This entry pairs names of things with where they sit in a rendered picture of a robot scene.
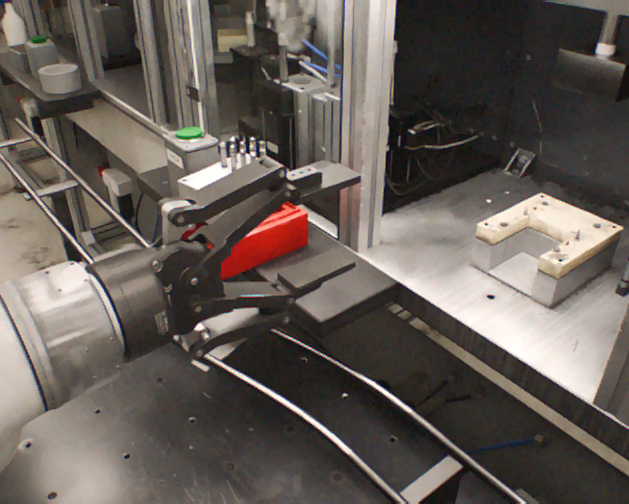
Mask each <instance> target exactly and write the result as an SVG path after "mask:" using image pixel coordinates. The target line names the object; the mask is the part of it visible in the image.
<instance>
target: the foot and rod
mask: <svg viewBox="0 0 629 504"><path fill-rule="evenodd" d="M623 16H624V15H619V14H615V13H613V12H607V11H606V13H605V18H604V22H603V26H602V30H601V34H600V38H599V42H598V44H597V43H593V42H587V41H586V42H582V43H579V44H575V45H572V46H568V47H565V48H561V49H559V51H558V55H557V60H556V65H555V70H554V75H553V79H552V84H551V85H552V86H555V87H559V88H562V89H566V90H570V91H573V92H578V93H581V94H585V95H587V96H589V97H592V98H596V99H599V100H603V101H607V102H610V103H614V104H616V103H619V102H621V101H624V100H626V99H629V51H626V50H625V49H621V48H616V47H615V46H616V43H617V39H618V35H619V31H620V28H621V24H622V20H623Z"/></svg>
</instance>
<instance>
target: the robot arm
mask: <svg viewBox="0 0 629 504"><path fill-rule="evenodd" d="M360 178H362V174H360V173H358V172H356V171H354V170H352V169H350V168H348V167H346V166H344V165H342V164H340V163H338V164H334V165H331V166H328V167H325V168H322V169H319V170H318V169H316V168H314V167H311V166H305V167H302V168H300V169H296V170H293V171H290V172H287V169H286V167H285V166H283V165H281V164H279V163H278V162H276V161H274V160H272V159H271V158H269V157H267V156H262V157H260V158H258V159H256V160H254V161H252V162H250V163H248V164H246V165H244V166H242V167H240V168H237V169H235V170H233V171H231V172H229V174H228V175H226V176H224V177H222V178H220V179H218V180H216V181H214V182H211V183H209V184H207V185H205V186H203V187H201V188H199V189H197V190H195V191H193V192H191V193H189V194H187V195H181V197H174V198H168V199H163V200H161V201H160V202H159V203H158V205H157V210H158V211H159V212H160V213H161V214H162V215H163V236H161V237H160V238H158V239H157V240H155V241H154V242H153V243H152V244H151V245H149V246H147V247H145V248H140V250H131V251H127V252H124V253H120V254H117V255H114V256H112V257H109V258H106V259H103V260H100V261H98V262H95V263H92V264H89V265H87V266H86V267H85V269H84V268H83V267H81V266H80V265H79V264H77V263H75V262H73V261H67V262H64V263H61V264H58V265H56V266H53V267H50V268H47V269H44V270H41V271H38V272H35V273H32V274H28V275H26V276H23V277H20V278H17V279H14V280H7V281H4V282H1V283H0V473H1V472H2V471H3V470H4V468H5V467H6V466H7V465H8V463H9V462H10V460H11V458H12V457H13V455H14V453H15V451H16V448H17V446H18V443H19V440H20V435H21V428H22V426H23V425H25V424H26V423H28V422H29V421H31V420H32V419H34V418H36V417H37V416H39V415H41V414H43V413H45V412H46V411H49V410H52V409H57V408H59V407H61V406H63V405H64V403H67V402H69V401H71V400H73V399H75V398H77V397H79V396H81V395H84V394H86V393H88V392H90V391H92V390H94V389H96V388H99V387H101V386H103V385H106V384H108V383H110V382H112V381H114V380H117V379H118V378H119V377H120V376H121V374H122V371H123V361H124V362H126V363H128V362H130V361H133V360H135V359H137V358H139V357H141V356H143V355H146V354H149V353H151V352H153V351H155V350H158V349H160V348H162V347H164V346H166V345H168V344H169V343H170V342H171V341H172V339H173V337H174V336H176V335H180V336H179V337H178V342H179V344H180V345H182V346H183V347H184V348H185V349H186V350H187V351H188V352H189V354H190V356H191V357H192V358H193V359H195V360H198V359H200V358H202V357H203V356H205V355H206V353H208V352H211V351H212V350H214V349H215V348H217V347H218V346H221V345H224V344H227V343H231V342H234V341H237V340H241V339H244V338H247V337H250V336H253V335H256V334H259V333H262V332H266V331H269V330H272V329H275V328H278V327H281V326H285V325H287V324H288V323H290V320H291V318H292V316H291V314H290V313H288V311H290V308H291V306H293V305H294V304H295V302H296V301H297V299H299V298H301V296H303V295H306V294H308V293H310V292H312V291H315V290H317V289H318V288H320V287H321V286H322V283H324V282H326V281H328V280H330V279H333V278H335V277H338V276H340V275H342V274H344V273H346V271H349V270H351V269H353V268H355V267H356V263H357V262H356V259H354V258H353V257H351V256H350V255H348V254H347V253H345V252H343V251H342V250H340V249H339V247H334V249H331V250H329V251H327V252H325V253H322V254H320V255H318V256H315V257H312V258H310V259H307V260H305V261H303V262H301V263H298V264H296V265H294V266H291V267H288V268H286V269H283V270H281V271H279V272H277V280H279V281H280V282H281V283H282V284H281V283H279V282H278V281H277V280H275V279H273V280H274V281H275V282H273V281H272V282H235V283H223V281H222V279H221V271H222V262H223V261H225V260H226V259H227V258H228V257H229V256H230V255H231V254H232V247H233V246H234V245H236V244H237V243H238V242H239V241H241V240H242V239H244V238H245V237H246V236H247V235H248V234H249V233H251V232H252V231H253V230H254V229H255V228H256V227H258V226H259V225H260V223H261V222H262V221H263V220H266V219H267V218H268V217H269V216H270V215H272V214H273V213H274V212H275V211H276V210H277V209H279V208H280V207H281V206H282V205H283V204H284V203H286V202H288V203H290V204H292V205H294V206H295V207H297V206H300V205H303V204H305V203H308V202H311V201H315V199H317V198H320V197H323V196H325V195H328V194H331V193H333V192H336V191H340V190H342V189H345V188H348V187H350V186H353V185H356V184H358V183H360ZM226 210H227V211H226ZM224 211H226V212H225V213H224V214H222V215H221V216H220V217H219V218H218V219H216V220H215V221H213V222H212V224H210V225H209V226H203V227H201V228H200V229H198V230H197V231H196V232H195V233H193V234H192V235H191V236H190V237H189V238H183V237H181V235H182V234H183V233H184V232H185V231H188V230H190V231H193V230H195V228H196V225H195V224H199V222H203V221H205V220H208V219H210V218H212V217H215V216H217V215H218V214H220V213H222V212H224ZM206 243H209V244H210V245H212V246H213V247H215V249H213V250H211V249H209V247H208V246H207V245H206ZM233 309H242V310H238V311H234V312H232V310H233ZM228 312H231V313H228ZM208 313H227V314H224V315H220V316H217V317H214V318H209V319H206V320H204V321H201V320H202V319H203V318H204V317H205V315H206V314H208ZM268 315H270V316H268ZM200 321H201V322H200Z"/></svg>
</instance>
